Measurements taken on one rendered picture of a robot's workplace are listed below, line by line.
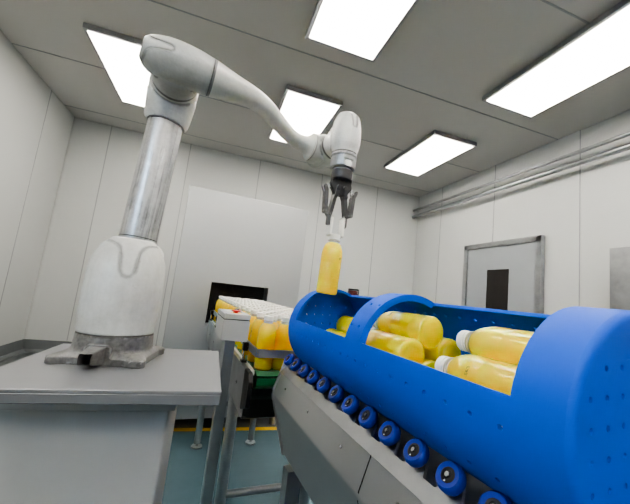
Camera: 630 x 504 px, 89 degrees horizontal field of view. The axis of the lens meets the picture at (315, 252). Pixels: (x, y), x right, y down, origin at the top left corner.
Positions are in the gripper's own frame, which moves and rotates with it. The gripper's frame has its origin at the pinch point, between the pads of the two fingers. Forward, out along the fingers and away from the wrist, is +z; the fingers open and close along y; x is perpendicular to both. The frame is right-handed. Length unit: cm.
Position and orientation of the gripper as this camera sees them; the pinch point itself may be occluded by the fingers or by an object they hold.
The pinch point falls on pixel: (335, 227)
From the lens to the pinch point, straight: 109.3
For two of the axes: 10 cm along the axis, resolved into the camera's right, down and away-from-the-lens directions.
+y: 9.1, 1.6, 3.8
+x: -3.9, 0.7, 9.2
